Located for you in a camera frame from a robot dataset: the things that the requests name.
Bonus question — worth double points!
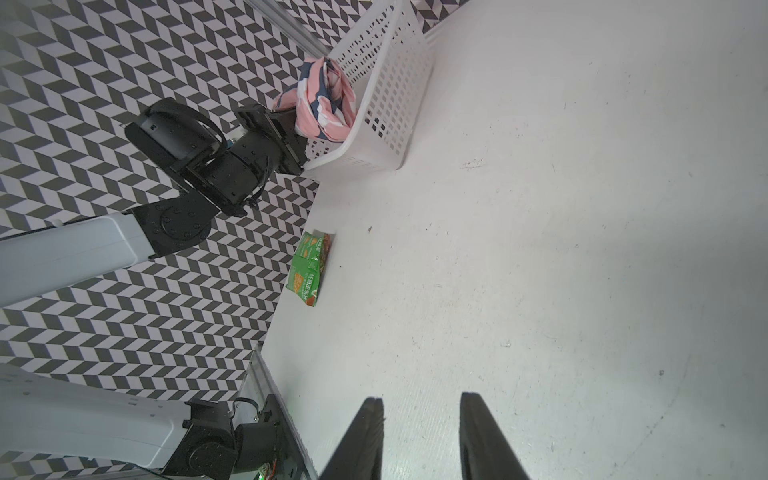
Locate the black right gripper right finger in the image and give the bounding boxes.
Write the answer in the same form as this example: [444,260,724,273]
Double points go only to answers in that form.
[459,392,529,480]

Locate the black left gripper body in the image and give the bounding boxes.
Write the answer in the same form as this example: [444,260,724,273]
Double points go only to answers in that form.
[232,104,308,176]

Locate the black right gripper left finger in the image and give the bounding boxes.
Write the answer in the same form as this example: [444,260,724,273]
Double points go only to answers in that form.
[319,397,384,480]

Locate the pink shark print shorts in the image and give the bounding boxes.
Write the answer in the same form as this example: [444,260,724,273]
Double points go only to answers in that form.
[271,57,358,143]

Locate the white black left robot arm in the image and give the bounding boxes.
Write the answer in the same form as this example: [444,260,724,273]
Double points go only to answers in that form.
[1,99,316,401]

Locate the green snack packet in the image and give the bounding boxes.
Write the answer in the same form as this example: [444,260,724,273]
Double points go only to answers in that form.
[286,231,332,307]

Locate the white perforated plastic basket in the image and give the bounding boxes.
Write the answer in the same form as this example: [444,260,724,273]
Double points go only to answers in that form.
[304,1,434,181]

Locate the aluminium left corner post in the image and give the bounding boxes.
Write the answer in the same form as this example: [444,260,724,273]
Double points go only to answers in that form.
[248,0,330,58]

